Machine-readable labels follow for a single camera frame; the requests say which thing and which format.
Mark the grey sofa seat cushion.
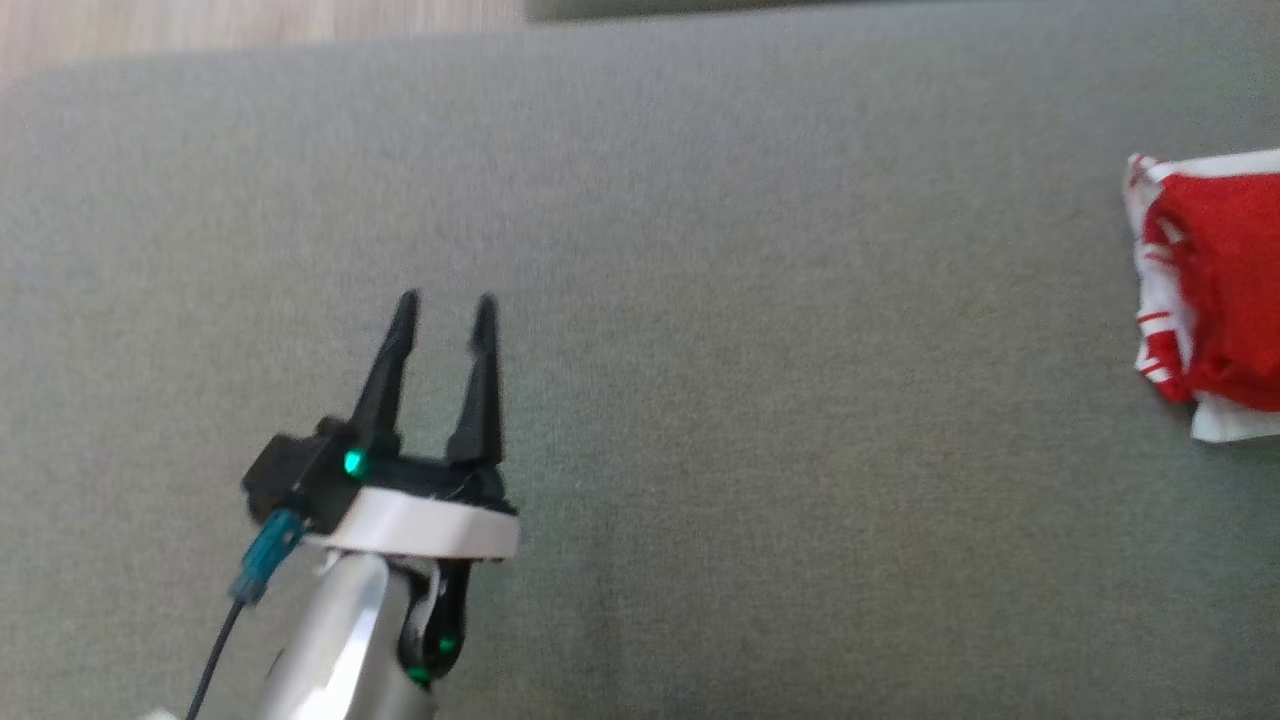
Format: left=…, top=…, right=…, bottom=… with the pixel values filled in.
left=524, top=0, right=861, bottom=23

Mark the red Bulls 23 jersey shirt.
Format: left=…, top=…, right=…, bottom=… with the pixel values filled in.
left=1122, top=148, right=1280, bottom=444

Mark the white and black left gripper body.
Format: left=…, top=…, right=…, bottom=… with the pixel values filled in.
left=298, top=438, right=522, bottom=562

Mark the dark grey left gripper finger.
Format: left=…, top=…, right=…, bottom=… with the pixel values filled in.
left=444, top=293, right=505, bottom=468
left=349, top=289, right=422, bottom=463

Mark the black cable blue plug left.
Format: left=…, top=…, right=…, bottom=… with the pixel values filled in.
left=184, top=507, right=307, bottom=720

